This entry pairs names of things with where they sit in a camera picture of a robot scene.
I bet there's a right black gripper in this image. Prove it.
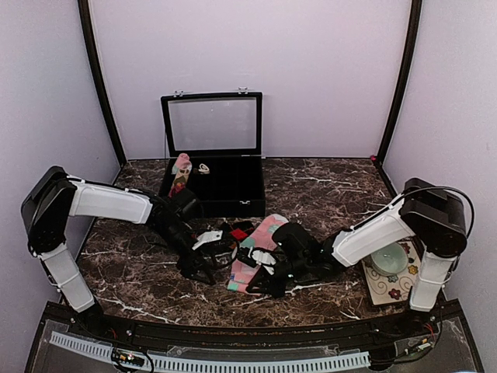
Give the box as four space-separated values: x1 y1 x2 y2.
247 255 310 300

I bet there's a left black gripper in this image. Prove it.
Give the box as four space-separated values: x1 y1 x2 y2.
155 221 220 286

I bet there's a pink patterned sock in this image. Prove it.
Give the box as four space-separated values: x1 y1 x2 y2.
227 214 289 294

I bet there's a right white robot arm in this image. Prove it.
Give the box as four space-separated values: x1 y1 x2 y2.
234 178 475 337

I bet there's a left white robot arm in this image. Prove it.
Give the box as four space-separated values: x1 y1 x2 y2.
21 166 215 339

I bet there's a black argyle sock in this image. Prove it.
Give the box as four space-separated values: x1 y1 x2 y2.
218 221 255 242

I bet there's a rolled pink sock in box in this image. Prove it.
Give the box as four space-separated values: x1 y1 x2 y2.
168 153 193 197

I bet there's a small circuit board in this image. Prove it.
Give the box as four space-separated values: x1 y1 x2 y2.
111 349 144 367

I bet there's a floral patterned mat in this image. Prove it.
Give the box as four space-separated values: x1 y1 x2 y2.
361 239 421 306

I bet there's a black display box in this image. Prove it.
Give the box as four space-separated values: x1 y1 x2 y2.
159 90 266 218

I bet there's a pale green bowl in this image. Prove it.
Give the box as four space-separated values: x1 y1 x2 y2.
370 242 408 277

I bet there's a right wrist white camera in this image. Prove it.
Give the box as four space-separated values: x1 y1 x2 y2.
252 248 276 275

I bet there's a wrist white camera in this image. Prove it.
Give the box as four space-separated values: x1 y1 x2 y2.
252 248 276 275
192 230 223 250

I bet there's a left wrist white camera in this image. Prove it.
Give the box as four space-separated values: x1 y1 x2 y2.
192 230 223 250

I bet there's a black front rail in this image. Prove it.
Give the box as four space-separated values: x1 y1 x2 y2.
35 300 473 350

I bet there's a white slotted cable duct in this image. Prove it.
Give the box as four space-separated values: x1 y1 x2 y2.
48 332 371 372

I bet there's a small white ring object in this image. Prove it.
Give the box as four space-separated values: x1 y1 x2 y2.
197 163 210 174

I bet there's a left black frame post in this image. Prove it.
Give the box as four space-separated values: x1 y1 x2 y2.
77 0 127 168

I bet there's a black frame post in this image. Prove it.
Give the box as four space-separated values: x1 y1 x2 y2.
375 0 422 169
77 0 127 168

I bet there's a right black frame post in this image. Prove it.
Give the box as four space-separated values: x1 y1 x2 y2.
375 0 422 169

